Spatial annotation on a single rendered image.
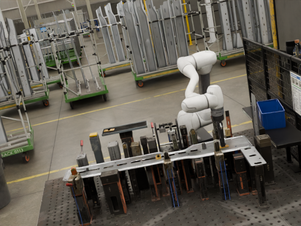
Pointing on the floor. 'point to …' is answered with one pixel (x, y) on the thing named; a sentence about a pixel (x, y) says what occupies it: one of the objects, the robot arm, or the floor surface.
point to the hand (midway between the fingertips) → (222, 141)
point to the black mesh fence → (273, 82)
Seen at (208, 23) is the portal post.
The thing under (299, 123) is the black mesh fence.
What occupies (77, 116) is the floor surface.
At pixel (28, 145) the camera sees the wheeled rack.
